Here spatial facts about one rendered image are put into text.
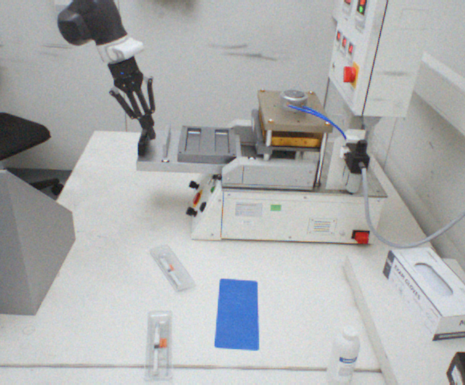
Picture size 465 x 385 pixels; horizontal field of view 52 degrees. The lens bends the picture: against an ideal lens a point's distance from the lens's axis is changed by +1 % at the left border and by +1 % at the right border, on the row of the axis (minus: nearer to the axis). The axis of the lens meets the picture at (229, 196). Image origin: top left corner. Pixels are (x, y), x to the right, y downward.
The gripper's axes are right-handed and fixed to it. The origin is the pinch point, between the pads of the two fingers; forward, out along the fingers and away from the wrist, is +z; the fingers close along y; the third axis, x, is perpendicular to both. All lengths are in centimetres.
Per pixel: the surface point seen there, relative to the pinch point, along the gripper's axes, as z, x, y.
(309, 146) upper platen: 14.8, 10.8, -42.7
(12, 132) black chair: 20, -108, 97
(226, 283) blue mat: 34, 35, -12
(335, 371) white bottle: 36, 66, -33
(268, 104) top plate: 3.9, -0.1, -34.8
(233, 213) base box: 25.3, 17.4, -17.4
